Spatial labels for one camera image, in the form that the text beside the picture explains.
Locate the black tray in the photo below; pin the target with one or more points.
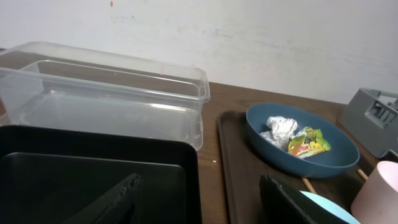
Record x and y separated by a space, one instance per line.
48 175

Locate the left wooden chopstick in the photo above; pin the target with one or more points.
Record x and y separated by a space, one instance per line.
308 185

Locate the white tissue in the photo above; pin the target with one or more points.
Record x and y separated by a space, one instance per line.
282 129

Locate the right wooden chopstick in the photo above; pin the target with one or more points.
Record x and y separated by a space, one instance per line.
362 174

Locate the light blue bowl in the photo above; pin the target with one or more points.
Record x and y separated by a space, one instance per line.
331 207

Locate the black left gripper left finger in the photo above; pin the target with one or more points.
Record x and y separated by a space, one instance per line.
120 204

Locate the wooden chopstick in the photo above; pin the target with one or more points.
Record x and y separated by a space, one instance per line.
362 174
308 185

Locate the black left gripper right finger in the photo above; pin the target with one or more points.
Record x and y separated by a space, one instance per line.
283 204

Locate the yellow green snack wrapper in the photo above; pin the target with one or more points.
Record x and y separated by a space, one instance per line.
308 142

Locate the grey dishwasher rack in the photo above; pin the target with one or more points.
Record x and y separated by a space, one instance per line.
371 117

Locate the clear plastic bin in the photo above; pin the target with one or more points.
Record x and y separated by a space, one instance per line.
62 87

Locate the pink cup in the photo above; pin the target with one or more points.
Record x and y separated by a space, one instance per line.
376 202

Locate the brown serving tray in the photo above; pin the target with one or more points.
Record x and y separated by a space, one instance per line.
243 170

